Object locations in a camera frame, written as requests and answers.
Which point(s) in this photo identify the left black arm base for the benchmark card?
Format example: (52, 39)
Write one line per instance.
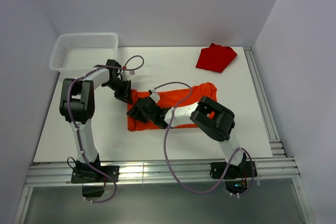
(93, 184)

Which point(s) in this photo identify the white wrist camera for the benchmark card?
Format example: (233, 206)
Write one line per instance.
(154, 95)
(128, 74)

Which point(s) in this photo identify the aluminium side rail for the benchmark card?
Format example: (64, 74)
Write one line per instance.
(269, 122)

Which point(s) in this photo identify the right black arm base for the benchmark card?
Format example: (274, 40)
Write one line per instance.
(235, 178)

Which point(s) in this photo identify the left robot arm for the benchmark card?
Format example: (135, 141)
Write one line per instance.
(77, 106)

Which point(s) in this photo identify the aluminium front rail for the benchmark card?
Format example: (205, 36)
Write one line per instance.
(157, 172)

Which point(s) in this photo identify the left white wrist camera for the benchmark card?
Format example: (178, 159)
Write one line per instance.
(128, 74)

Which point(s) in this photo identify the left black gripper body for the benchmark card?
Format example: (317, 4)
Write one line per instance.
(122, 89)

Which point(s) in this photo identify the white perforated plastic basket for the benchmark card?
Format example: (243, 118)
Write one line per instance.
(79, 52)

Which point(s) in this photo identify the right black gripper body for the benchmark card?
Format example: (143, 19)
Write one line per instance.
(140, 116)

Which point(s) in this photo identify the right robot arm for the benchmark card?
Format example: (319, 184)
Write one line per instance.
(214, 119)

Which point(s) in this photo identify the orange t-shirt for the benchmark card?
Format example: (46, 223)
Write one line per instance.
(169, 99)

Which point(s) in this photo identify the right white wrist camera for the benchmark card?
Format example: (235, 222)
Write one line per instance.
(154, 95)

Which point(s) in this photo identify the red folded t-shirt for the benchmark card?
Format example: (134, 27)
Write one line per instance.
(215, 58)

